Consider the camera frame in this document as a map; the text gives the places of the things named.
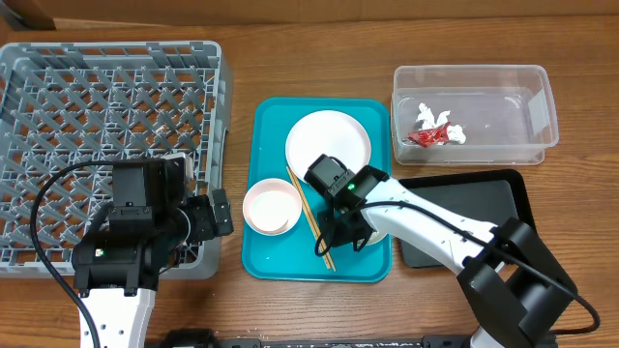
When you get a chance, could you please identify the clear plastic bin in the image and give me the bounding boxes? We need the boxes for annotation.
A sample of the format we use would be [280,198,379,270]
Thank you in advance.
[391,65,559,165]

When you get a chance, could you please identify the pink round plate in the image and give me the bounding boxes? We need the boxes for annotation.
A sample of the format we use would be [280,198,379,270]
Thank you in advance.
[285,110,371,182]

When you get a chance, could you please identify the pink plastic bowl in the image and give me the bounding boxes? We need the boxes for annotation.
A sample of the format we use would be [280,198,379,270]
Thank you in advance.
[243,178,302,236]

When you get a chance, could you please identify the grey bowl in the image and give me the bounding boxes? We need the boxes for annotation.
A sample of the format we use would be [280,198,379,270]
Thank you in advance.
[367,231,387,246]

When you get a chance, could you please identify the black rail at table edge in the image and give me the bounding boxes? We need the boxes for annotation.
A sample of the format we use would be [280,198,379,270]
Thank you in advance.
[145,329,471,348]

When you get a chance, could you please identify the teal plastic tray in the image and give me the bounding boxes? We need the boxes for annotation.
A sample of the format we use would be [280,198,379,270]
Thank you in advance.
[242,97,392,283]

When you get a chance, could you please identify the black plastic tray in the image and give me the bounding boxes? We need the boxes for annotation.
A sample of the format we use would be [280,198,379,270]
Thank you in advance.
[396,168,537,270]

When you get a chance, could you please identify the white paper cup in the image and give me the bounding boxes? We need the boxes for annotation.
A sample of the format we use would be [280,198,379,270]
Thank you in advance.
[250,190,295,234]

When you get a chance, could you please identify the red foil sauce packet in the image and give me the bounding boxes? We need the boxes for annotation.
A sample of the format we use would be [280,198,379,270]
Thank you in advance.
[407,122,451,148]

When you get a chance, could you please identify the grey dishwasher rack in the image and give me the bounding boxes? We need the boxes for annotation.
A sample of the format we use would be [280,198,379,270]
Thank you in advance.
[1,41,233,278]

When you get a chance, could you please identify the white tissue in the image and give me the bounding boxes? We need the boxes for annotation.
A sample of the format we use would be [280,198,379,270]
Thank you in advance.
[415,102,466,145]

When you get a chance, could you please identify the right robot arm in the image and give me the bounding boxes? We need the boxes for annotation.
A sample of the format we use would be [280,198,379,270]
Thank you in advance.
[305,158,577,347]

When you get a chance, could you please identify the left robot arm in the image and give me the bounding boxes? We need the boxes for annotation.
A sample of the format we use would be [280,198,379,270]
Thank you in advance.
[72,189,233,347]

